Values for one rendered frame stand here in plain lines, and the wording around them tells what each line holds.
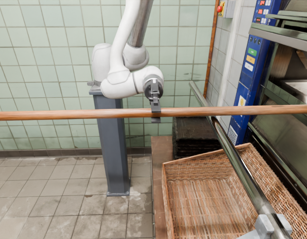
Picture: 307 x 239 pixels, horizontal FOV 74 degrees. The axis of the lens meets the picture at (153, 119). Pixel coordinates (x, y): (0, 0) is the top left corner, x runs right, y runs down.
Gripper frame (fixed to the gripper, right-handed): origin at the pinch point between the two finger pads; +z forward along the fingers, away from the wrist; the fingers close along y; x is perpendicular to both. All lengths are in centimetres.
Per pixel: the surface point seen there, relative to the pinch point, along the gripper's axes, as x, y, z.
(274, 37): -40.2, -20.7, -12.6
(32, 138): 125, 95, -123
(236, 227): -38, 60, 3
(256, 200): -18.0, 2.1, 33.0
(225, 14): -49, -24, -87
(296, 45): -40.2, -20.2, -0.7
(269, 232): -17.1, 2.4, 39.1
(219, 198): -35, 60, -13
